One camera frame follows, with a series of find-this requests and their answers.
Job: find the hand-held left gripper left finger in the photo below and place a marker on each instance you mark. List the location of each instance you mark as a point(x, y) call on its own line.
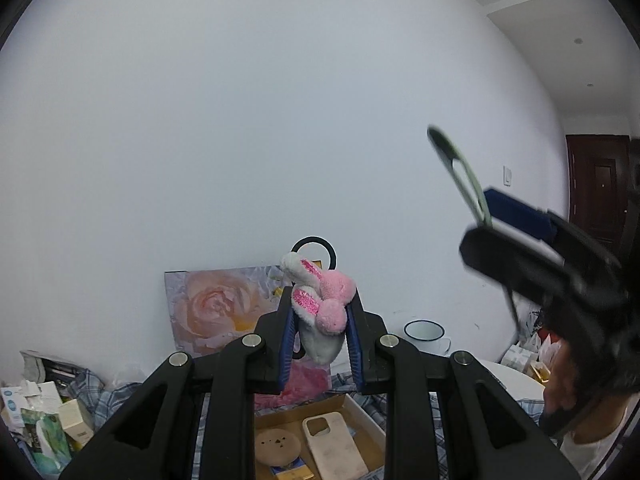
point(287, 340)

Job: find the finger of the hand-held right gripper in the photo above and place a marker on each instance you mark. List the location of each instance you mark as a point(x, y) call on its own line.
point(520, 216)
point(500, 257)

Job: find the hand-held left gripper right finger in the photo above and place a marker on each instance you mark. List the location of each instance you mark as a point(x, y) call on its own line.
point(354, 345)

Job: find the brown cardboard box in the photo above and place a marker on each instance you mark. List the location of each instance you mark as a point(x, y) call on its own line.
point(280, 417)

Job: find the gold and blue cigarette box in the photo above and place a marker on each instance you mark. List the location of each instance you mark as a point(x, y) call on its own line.
point(292, 472)

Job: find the person's right hand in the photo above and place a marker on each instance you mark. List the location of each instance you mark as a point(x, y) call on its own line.
point(565, 380)

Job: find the pink fuzzy cloth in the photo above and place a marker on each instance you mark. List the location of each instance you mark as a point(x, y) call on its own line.
point(310, 380)

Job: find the white enamel mug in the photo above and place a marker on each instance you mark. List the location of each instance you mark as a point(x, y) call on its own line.
point(436, 346)

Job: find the floral painting canvas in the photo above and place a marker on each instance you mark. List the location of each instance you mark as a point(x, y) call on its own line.
point(210, 305)

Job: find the dark brown door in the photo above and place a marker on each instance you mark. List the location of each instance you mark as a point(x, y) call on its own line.
point(597, 175)

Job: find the small white box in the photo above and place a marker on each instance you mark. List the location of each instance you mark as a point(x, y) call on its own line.
point(516, 359)

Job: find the beige phone case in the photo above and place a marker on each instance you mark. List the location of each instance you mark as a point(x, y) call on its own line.
point(335, 450)

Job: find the round wooden disc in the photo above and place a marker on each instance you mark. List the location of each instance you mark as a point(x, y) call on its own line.
point(277, 447)

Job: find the white round table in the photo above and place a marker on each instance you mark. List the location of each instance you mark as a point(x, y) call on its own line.
point(510, 385)

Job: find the person's white shirt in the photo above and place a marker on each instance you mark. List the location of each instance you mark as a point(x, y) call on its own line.
point(595, 452)

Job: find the blue plaid cloth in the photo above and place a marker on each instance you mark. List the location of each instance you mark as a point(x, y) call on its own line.
point(115, 400)

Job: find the cream carton box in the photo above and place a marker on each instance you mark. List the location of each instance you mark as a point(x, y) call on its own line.
point(75, 422)

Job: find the white carton box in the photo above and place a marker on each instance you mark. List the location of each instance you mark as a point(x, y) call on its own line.
point(42, 395)

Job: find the green printed packet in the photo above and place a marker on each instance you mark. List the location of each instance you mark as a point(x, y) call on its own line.
point(47, 437)

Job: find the white and blue small pack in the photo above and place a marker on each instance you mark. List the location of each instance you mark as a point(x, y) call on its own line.
point(10, 405)

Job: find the white wall switch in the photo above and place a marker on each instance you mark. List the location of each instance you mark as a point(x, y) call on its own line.
point(507, 176)

